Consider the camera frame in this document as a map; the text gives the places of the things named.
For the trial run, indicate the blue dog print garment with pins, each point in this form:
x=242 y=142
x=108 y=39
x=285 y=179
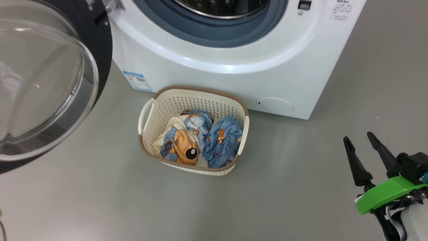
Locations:
x=222 y=144

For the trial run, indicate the round white filter cover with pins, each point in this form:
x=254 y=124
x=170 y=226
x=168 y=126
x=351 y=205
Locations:
x=276 y=104

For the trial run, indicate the white front-load washing machine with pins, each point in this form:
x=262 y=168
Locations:
x=234 y=83

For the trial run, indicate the cream perforated laundry basket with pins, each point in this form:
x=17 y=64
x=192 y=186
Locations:
x=187 y=100

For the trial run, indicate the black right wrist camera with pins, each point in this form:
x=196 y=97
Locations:
x=414 y=165

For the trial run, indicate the cream dog print garment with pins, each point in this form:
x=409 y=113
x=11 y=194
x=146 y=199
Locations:
x=182 y=147

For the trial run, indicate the steel washing machine drum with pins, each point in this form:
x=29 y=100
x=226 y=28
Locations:
x=220 y=8

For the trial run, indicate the black door lock socket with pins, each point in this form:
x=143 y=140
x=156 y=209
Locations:
x=304 y=4

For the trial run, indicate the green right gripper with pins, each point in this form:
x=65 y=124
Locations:
x=384 y=194

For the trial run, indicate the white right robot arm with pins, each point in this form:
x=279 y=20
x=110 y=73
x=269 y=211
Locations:
x=418 y=224

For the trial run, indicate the small printed text sticker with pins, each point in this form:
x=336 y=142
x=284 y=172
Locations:
x=341 y=10

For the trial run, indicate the grey rubber door gasket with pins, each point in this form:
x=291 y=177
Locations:
x=207 y=33

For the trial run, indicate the blue energy label sticker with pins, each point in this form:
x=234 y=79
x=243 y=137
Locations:
x=137 y=80

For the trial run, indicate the glass washing machine door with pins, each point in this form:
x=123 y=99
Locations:
x=97 y=50

